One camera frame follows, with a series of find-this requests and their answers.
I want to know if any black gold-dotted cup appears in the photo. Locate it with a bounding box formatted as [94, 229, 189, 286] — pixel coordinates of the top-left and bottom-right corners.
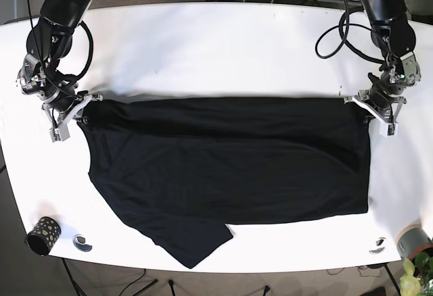
[25, 216, 62, 256]

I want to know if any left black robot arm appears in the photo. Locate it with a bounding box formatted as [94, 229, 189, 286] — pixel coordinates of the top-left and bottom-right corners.
[336, 0, 421, 137]

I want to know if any silver table grommet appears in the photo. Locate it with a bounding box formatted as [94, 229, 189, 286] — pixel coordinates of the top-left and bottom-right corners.
[72, 235, 93, 252]
[368, 237, 387, 255]

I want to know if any green potted plant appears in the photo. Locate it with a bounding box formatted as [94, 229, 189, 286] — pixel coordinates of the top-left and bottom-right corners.
[400, 251, 432, 296]

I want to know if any right silver table grommet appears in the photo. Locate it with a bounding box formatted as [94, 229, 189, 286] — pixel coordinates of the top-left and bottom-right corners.
[368, 237, 387, 255]

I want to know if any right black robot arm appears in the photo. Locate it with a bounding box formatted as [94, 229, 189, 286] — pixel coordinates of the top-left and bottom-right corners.
[17, 0, 102, 142]

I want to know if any black T-shirt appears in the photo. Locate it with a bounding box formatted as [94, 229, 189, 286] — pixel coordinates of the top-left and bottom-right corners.
[78, 97, 371, 269]

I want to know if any grey flower pot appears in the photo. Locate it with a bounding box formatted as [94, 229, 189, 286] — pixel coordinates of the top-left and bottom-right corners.
[396, 224, 432, 260]

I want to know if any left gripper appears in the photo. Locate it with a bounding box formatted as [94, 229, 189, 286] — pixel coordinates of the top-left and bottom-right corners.
[344, 80, 407, 137]

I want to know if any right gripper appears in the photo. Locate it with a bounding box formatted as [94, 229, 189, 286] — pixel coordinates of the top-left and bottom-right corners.
[42, 91, 103, 143]

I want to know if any left silver table grommet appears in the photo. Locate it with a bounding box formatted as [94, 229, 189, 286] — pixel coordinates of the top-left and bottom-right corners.
[72, 235, 93, 252]

